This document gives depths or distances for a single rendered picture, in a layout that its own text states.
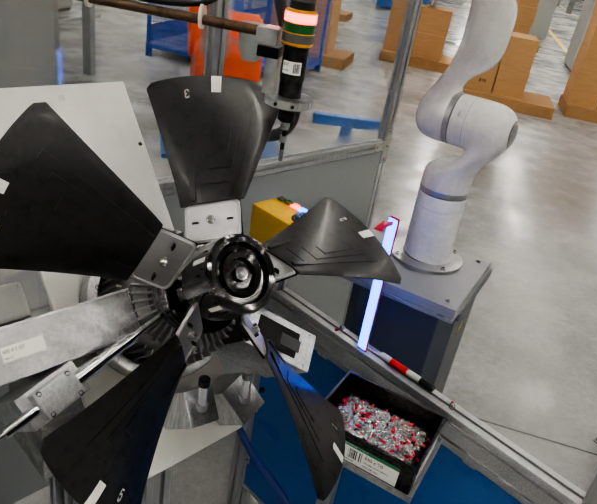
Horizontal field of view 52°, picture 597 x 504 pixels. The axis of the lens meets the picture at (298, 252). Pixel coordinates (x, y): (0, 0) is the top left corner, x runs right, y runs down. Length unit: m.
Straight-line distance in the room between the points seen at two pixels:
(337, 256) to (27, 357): 0.51
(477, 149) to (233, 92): 0.62
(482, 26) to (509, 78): 7.02
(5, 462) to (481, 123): 1.55
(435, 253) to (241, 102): 0.72
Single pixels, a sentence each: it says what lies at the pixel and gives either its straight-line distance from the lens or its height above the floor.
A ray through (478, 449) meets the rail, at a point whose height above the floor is 0.83.
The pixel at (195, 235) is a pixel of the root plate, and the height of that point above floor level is 1.23.
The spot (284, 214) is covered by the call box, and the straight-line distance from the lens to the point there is 1.44.
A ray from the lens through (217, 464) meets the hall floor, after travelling 2.25.
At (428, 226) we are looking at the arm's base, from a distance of 1.53.
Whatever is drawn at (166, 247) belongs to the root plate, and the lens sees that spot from 0.88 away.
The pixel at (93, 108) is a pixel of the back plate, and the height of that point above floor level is 1.33.
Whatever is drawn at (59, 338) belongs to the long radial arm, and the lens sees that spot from 0.93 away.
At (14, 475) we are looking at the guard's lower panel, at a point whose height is 0.16.
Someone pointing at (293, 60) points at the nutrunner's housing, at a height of 1.51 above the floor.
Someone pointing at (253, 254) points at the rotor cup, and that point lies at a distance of 0.91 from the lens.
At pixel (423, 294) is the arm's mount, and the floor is 0.97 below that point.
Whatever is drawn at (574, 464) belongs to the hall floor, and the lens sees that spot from 2.74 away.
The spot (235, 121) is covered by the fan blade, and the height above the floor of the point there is 1.38.
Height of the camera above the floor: 1.67
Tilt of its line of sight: 28 degrees down
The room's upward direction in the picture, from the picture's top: 10 degrees clockwise
